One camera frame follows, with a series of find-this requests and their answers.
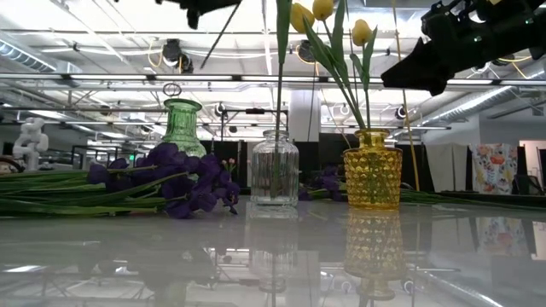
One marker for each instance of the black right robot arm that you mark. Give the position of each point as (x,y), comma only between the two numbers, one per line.
(524,25)

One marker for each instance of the long light strip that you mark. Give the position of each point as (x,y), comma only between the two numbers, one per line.
(128,77)

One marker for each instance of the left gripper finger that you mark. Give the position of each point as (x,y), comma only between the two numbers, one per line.
(192,15)

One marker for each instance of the green glass vase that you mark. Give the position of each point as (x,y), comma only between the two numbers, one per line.
(183,123)

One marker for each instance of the silver ventilation duct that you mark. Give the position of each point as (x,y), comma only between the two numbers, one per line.
(21,55)
(469,106)

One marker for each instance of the yellow and pink tulips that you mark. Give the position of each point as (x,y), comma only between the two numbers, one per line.
(232,161)

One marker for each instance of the clear glass vase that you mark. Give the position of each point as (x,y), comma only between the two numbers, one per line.
(264,170)

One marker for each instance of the white curtain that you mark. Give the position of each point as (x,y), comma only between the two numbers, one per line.
(448,166)

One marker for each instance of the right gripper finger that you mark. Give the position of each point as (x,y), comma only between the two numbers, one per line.
(420,70)

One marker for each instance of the black partition panel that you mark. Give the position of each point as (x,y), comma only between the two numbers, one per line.
(328,149)

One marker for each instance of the amber glass vase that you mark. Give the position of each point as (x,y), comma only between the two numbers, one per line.
(373,170)

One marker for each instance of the black tube stand frame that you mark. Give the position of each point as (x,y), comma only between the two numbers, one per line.
(256,111)

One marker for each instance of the white humanoid robot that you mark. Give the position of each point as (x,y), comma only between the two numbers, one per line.
(32,140)

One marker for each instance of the black ceiling spotlight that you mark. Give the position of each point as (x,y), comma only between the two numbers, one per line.
(172,51)
(306,51)

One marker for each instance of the white building column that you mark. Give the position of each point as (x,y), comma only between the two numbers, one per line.
(305,115)

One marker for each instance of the floral patterned cloth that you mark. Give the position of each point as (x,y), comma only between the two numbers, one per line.
(495,166)

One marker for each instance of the yellow artificial tulip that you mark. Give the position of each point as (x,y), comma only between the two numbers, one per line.
(323,8)
(300,17)
(361,32)

